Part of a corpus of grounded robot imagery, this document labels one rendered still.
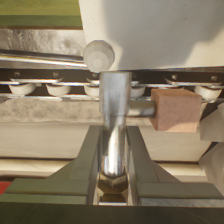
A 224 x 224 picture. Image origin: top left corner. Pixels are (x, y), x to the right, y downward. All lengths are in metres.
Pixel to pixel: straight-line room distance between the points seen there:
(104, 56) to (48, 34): 0.09
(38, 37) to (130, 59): 0.13
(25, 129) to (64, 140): 0.10
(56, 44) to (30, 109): 0.19
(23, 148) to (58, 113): 0.18
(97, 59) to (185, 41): 0.11
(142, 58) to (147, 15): 0.05
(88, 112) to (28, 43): 0.18
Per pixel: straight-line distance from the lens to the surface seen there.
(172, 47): 0.23
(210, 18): 0.24
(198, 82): 0.29
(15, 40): 0.29
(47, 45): 0.27
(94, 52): 0.21
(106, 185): 0.17
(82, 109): 0.36
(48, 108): 0.38
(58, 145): 0.46
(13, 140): 0.50
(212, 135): 0.36
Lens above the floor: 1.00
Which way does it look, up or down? 48 degrees down
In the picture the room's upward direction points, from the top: 178 degrees counter-clockwise
